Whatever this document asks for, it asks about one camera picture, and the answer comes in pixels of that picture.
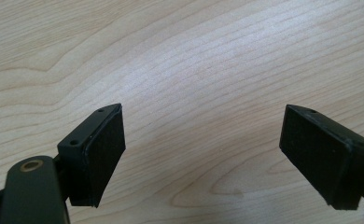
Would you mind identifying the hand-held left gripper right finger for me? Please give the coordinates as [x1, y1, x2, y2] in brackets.
[278, 104, 364, 211]

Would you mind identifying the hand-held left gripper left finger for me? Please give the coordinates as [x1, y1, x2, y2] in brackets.
[57, 103, 127, 208]

